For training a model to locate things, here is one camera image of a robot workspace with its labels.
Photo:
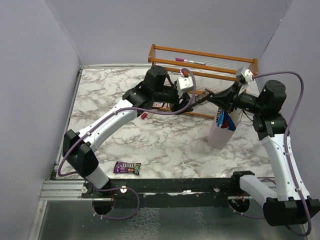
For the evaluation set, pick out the small red cylinder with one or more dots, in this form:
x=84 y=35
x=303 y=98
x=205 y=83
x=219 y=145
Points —
x=143 y=115

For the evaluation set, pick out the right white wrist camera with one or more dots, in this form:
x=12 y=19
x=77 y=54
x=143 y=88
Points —
x=245 y=77

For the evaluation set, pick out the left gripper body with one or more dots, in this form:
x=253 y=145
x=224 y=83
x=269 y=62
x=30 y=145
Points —
x=176 y=106

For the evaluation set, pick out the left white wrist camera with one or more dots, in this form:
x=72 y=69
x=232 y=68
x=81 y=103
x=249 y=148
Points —
x=184 y=85

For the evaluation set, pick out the wooden shelf rack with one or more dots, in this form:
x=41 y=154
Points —
x=218 y=74

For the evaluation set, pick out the blue M&M's packet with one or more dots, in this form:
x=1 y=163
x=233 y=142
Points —
x=220 y=117

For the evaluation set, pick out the brown chocolate bar wrapper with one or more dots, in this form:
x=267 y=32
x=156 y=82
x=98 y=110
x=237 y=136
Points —
x=202 y=97

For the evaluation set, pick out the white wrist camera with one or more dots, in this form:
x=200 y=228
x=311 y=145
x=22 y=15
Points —
x=245 y=77
x=184 y=85

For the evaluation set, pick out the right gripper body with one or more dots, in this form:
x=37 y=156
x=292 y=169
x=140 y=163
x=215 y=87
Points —
x=245 y=101

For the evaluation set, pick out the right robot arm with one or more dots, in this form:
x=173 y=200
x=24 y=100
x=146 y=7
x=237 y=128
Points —
x=290 y=203

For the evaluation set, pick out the blue Burts chips bag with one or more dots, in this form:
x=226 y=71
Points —
x=228 y=123

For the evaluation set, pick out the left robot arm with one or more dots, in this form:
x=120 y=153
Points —
x=78 y=148

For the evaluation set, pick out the purple M&M's packet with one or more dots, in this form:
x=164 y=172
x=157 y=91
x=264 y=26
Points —
x=126 y=167

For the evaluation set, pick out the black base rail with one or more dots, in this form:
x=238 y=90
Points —
x=165 y=193

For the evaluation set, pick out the magenta marker pen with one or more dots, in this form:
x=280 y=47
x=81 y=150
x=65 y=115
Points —
x=189 y=61

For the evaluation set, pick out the white paper bag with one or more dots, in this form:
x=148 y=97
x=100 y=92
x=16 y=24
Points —
x=218 y=136

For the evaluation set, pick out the red white card box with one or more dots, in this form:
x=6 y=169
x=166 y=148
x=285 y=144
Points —
x=159 y=105

